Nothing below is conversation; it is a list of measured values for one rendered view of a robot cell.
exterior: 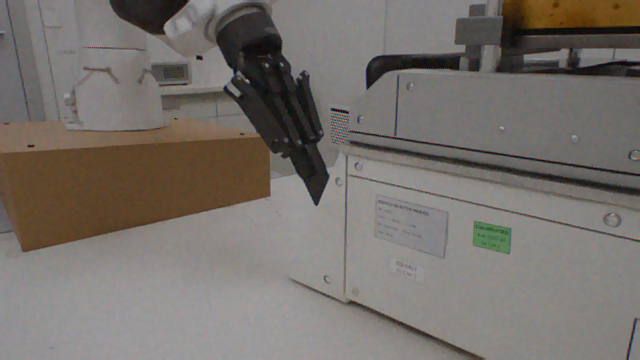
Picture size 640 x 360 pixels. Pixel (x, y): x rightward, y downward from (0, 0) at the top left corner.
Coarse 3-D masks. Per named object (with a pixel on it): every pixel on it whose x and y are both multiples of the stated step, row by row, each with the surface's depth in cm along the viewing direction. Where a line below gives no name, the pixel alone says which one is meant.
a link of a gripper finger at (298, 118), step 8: (280, 64) 58; (280, 72) 58; (288, 80) 58; (288, 88) 58; (280, 96) 59; (288, 96) 58; (288, 104) 58; (296, 104) 58; (288, 112) 58; (296, 112) 58; (296, 120) 58; (304, 120) 58; (296, 128) 58; (304, 128) 57; (304, 136) 59; (312, 136) 58; (320, 136) 57
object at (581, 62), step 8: (520, 64) 43; (528, 64) 43; (536, 64) 43; (544, 64) 43; (552, 64) 43; (560, 64) 43; (568, 64) 43; (576, 64) 43; (584, 64) 43; (592, 64) 42
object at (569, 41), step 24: (528, 0) 39; (552, 0) 38; (576, 0) 37; (600, 0) 36; (624, 0) 35; (528, 24) 39; (552, 24) 38; (576, 24) 37; (600, 24) 36; (624, 24) 35; (504, 48) 41; (576, 48) 38; (624, 48) 36
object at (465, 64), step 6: (462, 60) 47; (468, 60) 46; (474, 60) 47; (504, 60) 53; (510, 60) 54; (516, 60) 55; (522, 60) 57; (462, 66) 47; (468, 66) 46; (474, 66) 47; (504, 66) 53; (510, 66) 54
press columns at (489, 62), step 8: (488, 0) 38; (496, 0) 38; (504, 0) 38; (488, 8) 38; (496, 8) 38; (504, 8) 38; (488, 48) 39; (496, 48) 39; (480, 56) 40; (488, 56) 39; (496, 56) 39; (568, 56) 58; (576, 56) 57; (480, 64) 40; (488, 64) 39; (496, 64) 39; (480, 72) 40; (488, 72) 39; (496, 72) 40
